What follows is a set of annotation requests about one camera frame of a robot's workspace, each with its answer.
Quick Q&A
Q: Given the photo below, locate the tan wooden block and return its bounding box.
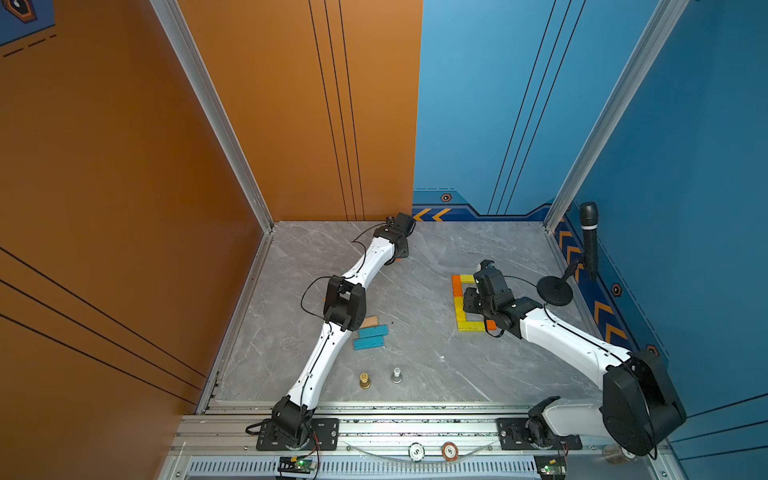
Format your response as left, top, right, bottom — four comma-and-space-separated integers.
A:
360, 316, 379, 329

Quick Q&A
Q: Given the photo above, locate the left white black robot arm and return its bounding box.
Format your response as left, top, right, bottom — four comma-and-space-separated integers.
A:
269, 213, 416, 449

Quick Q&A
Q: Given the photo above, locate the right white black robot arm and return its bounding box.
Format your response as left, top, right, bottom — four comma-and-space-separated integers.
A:
463, 260, 688, 456

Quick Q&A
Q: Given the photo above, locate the silver weight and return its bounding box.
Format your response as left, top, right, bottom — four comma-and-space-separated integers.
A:
391, 367, 403, 384

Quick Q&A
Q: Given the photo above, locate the brass weight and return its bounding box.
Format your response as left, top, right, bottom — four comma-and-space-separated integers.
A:
359, 372, 371, 389

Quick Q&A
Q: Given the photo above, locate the black microphone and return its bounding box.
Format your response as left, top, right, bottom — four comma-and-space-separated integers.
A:
579, 202, 599, 281

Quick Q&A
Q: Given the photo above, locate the copper round dial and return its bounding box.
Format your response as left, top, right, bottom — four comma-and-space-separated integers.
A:
441, 442, 459, 462

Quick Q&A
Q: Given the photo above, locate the white round dial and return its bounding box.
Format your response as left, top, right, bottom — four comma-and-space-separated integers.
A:
408, 442, 425, 462

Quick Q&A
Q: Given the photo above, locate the right green circuit board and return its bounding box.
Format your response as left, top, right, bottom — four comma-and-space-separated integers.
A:
534, 456, 567, 480

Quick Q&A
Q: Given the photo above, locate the green circuit board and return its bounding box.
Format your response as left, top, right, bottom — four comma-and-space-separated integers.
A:
276, 456, 318, 479
534, 456, 567, 480

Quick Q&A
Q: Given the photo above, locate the tape roll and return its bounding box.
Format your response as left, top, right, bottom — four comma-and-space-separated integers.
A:
602, 444, 635, 465

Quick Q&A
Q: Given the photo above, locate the left green circuit board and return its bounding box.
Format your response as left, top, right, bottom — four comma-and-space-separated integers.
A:
276, 456, 318, 479

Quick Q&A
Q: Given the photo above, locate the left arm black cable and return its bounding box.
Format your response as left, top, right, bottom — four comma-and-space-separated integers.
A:
299, 223, 385, 319

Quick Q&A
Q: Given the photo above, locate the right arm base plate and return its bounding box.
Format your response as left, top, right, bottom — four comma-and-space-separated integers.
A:
496, 417, 583, 451

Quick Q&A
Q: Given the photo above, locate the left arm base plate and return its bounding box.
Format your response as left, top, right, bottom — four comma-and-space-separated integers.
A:
256, 417, 340, 452

